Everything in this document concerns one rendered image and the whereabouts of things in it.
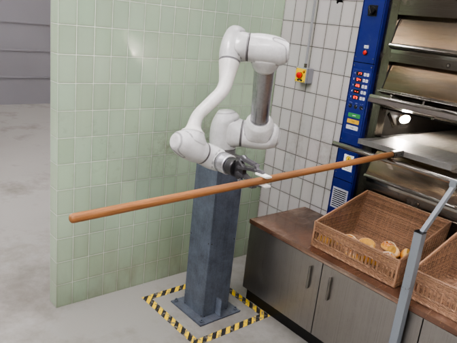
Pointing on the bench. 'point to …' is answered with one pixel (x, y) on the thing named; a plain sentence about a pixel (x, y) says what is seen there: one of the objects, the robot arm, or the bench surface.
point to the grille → (338, 197)
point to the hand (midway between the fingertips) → (262, 180)
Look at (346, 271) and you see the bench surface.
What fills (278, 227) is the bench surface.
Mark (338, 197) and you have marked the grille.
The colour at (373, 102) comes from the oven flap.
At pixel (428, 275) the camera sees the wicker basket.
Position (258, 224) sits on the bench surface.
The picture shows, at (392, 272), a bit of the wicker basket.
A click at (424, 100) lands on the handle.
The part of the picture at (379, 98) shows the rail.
